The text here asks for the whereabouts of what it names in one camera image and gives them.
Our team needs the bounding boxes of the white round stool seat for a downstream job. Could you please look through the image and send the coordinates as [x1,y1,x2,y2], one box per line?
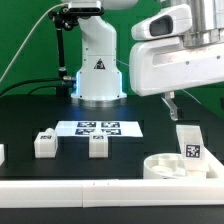
[143,153,210,180]

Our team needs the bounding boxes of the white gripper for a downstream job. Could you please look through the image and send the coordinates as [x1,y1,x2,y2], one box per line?
[129,37,224,121]

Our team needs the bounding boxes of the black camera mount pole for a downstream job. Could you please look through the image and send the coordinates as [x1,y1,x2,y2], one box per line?
[48,6,78,97]

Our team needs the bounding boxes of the white L-shaped obstacle frame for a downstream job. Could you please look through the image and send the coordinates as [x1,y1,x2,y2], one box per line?
[0,153,224,208]

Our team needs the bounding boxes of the white block at left edge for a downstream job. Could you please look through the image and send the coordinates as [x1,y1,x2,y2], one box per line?
[0,144,5,166]

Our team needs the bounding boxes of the grey camera cable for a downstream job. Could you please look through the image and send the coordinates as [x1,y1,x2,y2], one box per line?
[0,2,70,84]

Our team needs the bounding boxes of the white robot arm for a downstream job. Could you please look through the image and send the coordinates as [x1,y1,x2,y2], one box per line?
[129,0,224,120]

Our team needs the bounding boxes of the grey depth camera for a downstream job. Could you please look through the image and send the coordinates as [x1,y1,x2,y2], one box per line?
[68,0,102,15]

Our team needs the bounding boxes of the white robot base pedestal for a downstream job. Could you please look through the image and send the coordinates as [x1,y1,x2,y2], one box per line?
[71,16,127,107]

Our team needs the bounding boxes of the black cables at base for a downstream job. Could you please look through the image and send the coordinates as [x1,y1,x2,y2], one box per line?
[0,75,78,98]

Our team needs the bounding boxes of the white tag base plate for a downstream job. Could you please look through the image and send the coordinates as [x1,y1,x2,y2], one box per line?
[55,121,143,137]

